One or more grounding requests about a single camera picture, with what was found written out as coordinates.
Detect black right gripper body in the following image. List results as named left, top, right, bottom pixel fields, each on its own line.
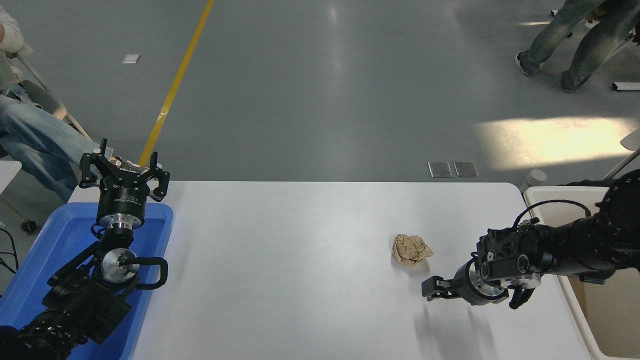
left=452, top=259, right=496, bottom=306

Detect large pale bin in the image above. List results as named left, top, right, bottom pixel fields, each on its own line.
left=522, top=186, right=640, bottom=360

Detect white round cap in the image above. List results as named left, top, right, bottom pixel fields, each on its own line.
left=520, top=169, right=548, bottom=194

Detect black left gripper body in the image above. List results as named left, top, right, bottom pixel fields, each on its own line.
left=96, top=166, right=150, bottom=218

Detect grey folding chair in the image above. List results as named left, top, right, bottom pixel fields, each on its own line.
left=9, top=44, right=94, bottom=142

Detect black cables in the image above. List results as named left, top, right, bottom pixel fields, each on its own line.
left=0, top=227, right=20, bottom=275

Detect seated person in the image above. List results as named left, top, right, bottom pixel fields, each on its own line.
left=0, top=5, right=143, bottom=203

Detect tan paper ball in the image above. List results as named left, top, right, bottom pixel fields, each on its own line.
left=391, top=233, right=434, bottom=267

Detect white chair with metal leg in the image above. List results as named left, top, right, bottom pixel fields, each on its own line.
left=602, top=129, right=640, bottom=182

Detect white side table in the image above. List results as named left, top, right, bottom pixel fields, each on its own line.
left=0, top=160, right=32, bottom=226

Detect yellow floor line tape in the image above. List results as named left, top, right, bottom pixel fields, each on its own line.
left=137, top=0, right=216, bottom=167

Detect standing person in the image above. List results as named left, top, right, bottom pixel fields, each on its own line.
left=515, top=0, right=640, bottom=94

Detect blue plastic tray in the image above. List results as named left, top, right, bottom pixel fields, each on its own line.
left=0, top=201, right=174, bottom=360

